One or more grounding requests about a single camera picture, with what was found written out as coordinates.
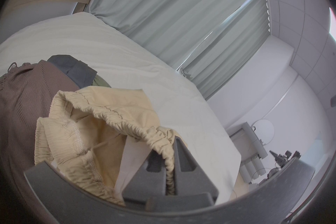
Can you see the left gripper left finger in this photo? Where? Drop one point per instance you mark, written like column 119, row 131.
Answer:
column 141, row 183

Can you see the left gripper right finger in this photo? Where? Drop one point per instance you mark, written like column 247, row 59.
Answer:
column 193, row 181

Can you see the beige shorts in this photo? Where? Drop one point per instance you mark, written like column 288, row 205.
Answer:
column 105, row 118

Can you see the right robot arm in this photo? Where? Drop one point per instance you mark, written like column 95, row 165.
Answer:
column 287, row 160

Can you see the bed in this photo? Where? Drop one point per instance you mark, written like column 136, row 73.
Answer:
column 131, row 60

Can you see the round white disc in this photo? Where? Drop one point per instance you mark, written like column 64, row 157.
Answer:
column 265, row 128

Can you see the green garment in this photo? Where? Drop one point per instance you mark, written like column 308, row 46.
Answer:
column 101, row 82

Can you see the black garment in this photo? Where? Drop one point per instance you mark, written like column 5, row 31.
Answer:
column 70, row 68

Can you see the brown shorts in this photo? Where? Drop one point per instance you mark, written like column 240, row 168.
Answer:
column 23, row 112

